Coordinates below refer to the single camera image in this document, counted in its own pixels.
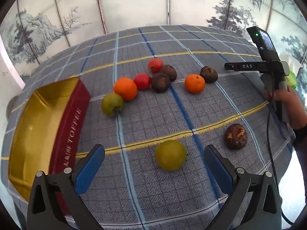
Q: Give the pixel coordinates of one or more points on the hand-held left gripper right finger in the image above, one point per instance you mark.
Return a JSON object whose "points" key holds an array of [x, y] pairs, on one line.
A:
{"points": [[217, 165]]}

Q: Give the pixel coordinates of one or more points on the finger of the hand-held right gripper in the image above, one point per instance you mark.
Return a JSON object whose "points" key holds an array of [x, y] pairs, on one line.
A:
{"points": [[242, 66]]}

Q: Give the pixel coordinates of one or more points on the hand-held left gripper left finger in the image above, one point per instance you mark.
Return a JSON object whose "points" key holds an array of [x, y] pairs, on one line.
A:
{"points": [[92, 165]]}

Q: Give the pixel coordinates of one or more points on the dark brown round fruit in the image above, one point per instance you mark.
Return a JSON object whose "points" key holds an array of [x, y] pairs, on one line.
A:
{"points": [[236, 136], [160, 82], [169, 71], [209, 74]]}

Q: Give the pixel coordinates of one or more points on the round yellow-green fruit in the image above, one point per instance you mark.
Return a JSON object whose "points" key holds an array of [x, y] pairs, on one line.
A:
{"points": [[170, 155]]}

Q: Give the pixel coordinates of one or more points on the orange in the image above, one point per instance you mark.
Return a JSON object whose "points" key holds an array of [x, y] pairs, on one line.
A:
{"points": [[194, 83], [125, 88]]}

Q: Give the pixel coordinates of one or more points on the gold and red tin box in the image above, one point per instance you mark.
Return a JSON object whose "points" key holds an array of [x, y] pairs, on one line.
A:
{"points": [[36, 136]]}

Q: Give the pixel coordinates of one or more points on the green tomato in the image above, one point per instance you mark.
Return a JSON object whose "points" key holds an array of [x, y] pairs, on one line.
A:
{"points": [[112, 105]]}

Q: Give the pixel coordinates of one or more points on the red tomato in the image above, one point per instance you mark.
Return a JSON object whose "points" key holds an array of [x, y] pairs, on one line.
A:
{"points": [[142, 81], [155, 65]]}

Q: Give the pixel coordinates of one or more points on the person's right forearm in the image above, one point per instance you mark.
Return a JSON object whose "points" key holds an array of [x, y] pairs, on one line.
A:
{"points": [[301, 141]]}

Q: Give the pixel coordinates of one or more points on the person's right hand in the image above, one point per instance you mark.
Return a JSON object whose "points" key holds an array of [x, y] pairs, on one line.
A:
{"points": [[293, 107]]}

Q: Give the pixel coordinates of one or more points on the green tissue pack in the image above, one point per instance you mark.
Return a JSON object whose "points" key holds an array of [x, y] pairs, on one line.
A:
{"points": [[292, 76]]}

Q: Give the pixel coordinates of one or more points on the landscape painted folding screen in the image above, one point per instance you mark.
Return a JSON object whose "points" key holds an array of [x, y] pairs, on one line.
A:
{"points": [[134, 2]]}

